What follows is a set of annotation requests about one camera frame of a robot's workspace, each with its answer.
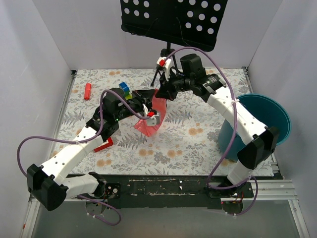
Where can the teal plastic trash bin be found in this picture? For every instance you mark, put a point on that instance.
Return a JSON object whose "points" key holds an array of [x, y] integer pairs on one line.
{"points": [[266, 110]]}

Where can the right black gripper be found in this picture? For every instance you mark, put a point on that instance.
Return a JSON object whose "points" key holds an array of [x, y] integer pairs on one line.
{"points": [[167, 86]]}

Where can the black perforated music stand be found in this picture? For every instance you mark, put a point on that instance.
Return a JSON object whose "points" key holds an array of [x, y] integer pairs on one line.
{"points": [[188, 23]]}

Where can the aluminium frame rail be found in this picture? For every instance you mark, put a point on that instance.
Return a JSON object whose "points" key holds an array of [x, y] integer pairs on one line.
{"points": [[263, 190]]}

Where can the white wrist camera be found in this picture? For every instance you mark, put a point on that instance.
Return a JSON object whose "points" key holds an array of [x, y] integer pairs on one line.
{"points": [[153, 116], [164, 65]]}

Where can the red white grid box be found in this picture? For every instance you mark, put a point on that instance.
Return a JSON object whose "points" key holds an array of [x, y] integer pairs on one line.
{"points": [[108, 143]]}

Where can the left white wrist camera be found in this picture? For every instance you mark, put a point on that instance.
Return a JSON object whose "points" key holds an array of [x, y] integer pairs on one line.
{"points": [[153, 116]]}

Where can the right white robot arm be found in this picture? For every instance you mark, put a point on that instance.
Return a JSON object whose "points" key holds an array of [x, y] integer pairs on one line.
{"points": [[260, 141]]}

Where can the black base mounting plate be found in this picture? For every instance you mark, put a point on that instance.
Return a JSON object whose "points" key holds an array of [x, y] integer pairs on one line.
{"points": [[129, 191]]}

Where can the colourful toy brick car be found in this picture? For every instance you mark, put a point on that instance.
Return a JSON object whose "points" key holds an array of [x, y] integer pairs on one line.
{"points": [[124, 87]]}

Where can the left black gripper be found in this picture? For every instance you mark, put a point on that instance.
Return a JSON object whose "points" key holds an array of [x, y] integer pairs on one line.
{"points": [[146, 98]]}

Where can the floral patterned table mat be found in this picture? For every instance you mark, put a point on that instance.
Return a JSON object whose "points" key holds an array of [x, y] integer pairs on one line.
{"points": [[185, 144]]}

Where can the red trash bag roll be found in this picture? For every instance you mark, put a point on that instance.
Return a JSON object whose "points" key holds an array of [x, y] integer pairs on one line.
{"points": [[87, 93]]}

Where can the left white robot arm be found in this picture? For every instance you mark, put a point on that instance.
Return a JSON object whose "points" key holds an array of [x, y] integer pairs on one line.
{"points": [[49, 183]]}

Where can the red plastic trash bag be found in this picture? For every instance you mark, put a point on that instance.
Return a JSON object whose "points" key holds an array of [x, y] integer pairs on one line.
{"points": [[158, 104]]}

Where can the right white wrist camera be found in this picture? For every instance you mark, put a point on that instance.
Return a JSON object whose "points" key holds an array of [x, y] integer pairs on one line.
{"points": [[164, 65]]}

